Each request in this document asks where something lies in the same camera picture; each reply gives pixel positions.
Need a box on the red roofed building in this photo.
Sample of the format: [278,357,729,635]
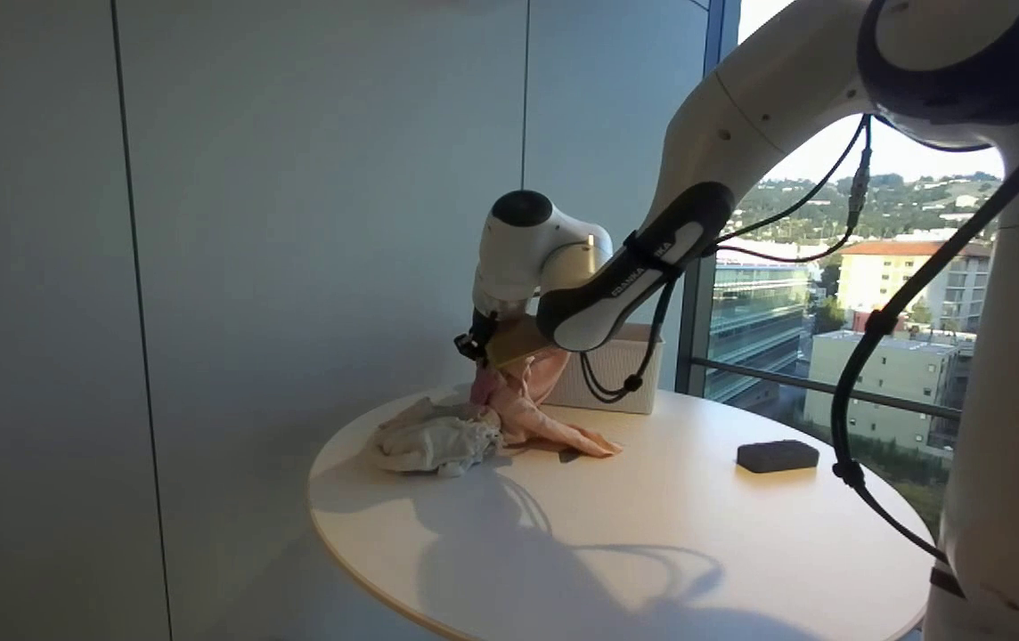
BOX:
[834,235,998,334]

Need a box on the black rectangular block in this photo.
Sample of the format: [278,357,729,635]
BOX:
[733,434,822,478]

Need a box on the white towel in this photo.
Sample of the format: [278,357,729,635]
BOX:
[371,392,506,482]

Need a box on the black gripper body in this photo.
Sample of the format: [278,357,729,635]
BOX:
[449,310,502,366]

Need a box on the orange object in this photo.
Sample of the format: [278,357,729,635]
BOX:
[466,344,624,463]

